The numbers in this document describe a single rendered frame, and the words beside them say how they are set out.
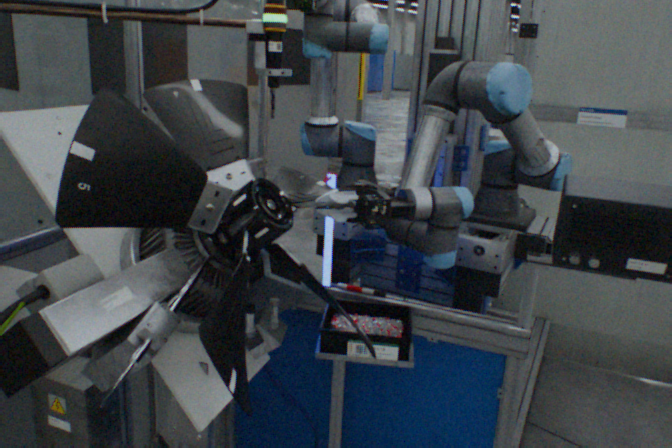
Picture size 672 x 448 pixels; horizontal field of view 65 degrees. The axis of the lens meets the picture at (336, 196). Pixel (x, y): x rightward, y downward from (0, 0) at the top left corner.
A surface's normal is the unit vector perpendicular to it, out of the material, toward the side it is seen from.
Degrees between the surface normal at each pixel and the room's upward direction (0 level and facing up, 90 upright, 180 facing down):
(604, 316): 90
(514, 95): 86
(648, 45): 90
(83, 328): 50
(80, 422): 90
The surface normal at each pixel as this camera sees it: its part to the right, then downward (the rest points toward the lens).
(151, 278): 0.75, -0.51
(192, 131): 0.15, -0.44
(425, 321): -0.36, 0.22
